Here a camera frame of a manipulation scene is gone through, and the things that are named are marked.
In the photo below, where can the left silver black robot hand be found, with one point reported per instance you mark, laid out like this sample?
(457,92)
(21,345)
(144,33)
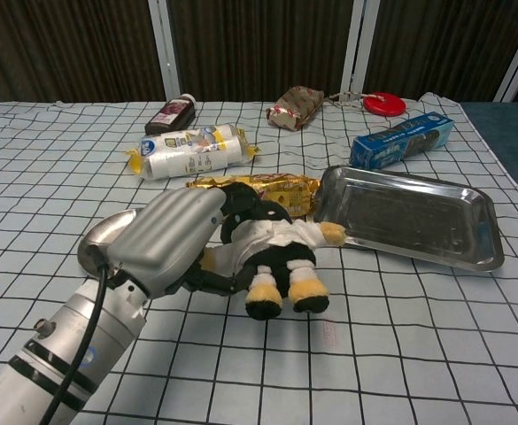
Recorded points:
(165,239)

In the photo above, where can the black plush toy white shirt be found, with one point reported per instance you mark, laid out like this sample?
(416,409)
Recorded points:
(276,248)

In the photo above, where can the gold biscuit package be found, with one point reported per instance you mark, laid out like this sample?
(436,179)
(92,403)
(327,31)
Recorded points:
(289,190)

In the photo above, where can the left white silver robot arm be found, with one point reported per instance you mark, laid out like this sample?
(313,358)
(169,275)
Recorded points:
(41,367)

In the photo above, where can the round steel plate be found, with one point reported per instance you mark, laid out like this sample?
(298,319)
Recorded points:
(108,230)

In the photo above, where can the white yellow snack pack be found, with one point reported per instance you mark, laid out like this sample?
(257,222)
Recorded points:
(187,152)

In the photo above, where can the dark juice bottle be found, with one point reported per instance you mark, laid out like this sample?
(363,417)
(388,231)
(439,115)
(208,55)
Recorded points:
(170,115)

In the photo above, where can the white checkered tablecloth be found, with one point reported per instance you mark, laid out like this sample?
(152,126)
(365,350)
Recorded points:
(285,363)

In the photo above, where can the brown crumpled snack bag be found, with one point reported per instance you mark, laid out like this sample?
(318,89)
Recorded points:
(294,108)

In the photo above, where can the rectangular steel tray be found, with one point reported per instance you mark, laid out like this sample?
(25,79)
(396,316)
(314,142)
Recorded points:
(409,217)

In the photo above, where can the blue cookie box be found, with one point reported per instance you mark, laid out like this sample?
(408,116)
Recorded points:
(400,141)

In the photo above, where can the red round disc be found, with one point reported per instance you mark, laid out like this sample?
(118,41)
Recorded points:
(382,105)

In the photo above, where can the white screen frame post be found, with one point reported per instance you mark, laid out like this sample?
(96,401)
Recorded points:
(513,66)
(160,44)
(351,66)

